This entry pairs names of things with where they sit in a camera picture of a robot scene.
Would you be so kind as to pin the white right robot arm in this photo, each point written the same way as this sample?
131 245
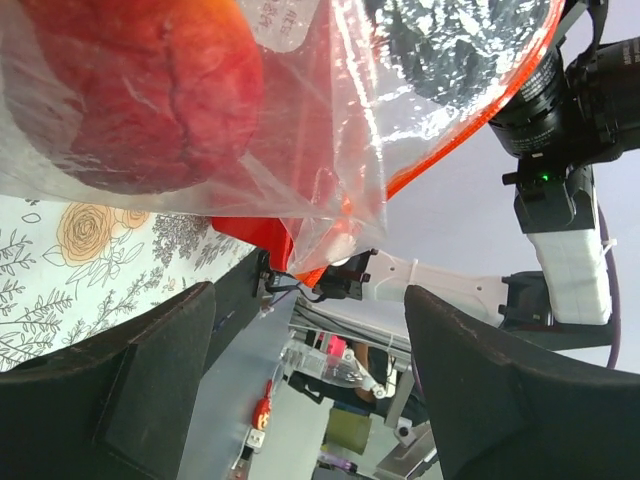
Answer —
572 301

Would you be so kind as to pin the red plastic tray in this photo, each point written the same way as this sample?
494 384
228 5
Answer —
270 234

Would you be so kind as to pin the wrinkled red fruit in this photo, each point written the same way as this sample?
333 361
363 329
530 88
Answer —
133 97

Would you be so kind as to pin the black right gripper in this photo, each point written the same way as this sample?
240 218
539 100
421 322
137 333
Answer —
580 113

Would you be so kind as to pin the clear zip bag orange zipper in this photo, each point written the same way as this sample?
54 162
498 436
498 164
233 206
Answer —
359 97

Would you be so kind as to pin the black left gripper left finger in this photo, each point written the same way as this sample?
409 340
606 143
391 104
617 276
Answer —
115 406

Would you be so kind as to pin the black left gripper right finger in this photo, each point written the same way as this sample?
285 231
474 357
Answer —
503 408

